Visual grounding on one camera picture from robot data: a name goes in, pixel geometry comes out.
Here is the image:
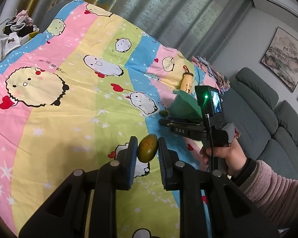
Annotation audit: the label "white board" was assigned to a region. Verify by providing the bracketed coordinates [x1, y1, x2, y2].
[1, 0, 28, 18]

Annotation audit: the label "person's right hand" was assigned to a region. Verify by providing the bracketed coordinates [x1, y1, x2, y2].
[199, 139, 247, 178]

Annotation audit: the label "pile of folded clothes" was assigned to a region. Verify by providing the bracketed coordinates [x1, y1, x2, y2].
[191, 55, 231, 96]

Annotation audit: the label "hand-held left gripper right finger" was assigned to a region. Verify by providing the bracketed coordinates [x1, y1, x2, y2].
[158, 137, 280, 238]

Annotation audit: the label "framed landscape painting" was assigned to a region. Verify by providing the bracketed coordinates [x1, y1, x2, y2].
[260, 26, 298, 93]

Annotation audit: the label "yellow bottle with strap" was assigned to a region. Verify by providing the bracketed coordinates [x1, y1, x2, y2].
[180, 65, 194, 93]

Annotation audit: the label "green plastic basin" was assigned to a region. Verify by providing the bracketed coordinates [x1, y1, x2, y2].
[169, 89, 203, 121]

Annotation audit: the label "person's right forearm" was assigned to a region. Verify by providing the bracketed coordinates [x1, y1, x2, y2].
[230, 157, 298, 231]

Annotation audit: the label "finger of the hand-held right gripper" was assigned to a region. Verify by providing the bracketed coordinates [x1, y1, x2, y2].
[158, 118, 203, 128]

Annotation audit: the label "grey sofa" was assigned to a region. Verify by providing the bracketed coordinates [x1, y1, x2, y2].
[215, 67, 298, 181]

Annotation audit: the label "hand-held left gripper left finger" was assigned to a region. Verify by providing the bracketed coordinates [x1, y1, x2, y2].
[18, 136, 139, 238]

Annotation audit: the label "grey chair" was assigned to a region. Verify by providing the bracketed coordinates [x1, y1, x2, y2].
[40, 1, 72, 34]

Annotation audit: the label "black and white shopping bags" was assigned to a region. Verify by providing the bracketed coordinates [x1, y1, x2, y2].
[0, 9, 40, 55]

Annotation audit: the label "grey curtain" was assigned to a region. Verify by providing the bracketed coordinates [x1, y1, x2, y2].
[37, 0, 254, 62]

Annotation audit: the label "small green oval fruit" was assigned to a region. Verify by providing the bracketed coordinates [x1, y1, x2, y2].
[138, 134, 158, 163]

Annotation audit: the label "striped cartoon printed blanket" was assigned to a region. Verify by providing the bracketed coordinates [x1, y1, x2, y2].
[0, 0, 229, 238]

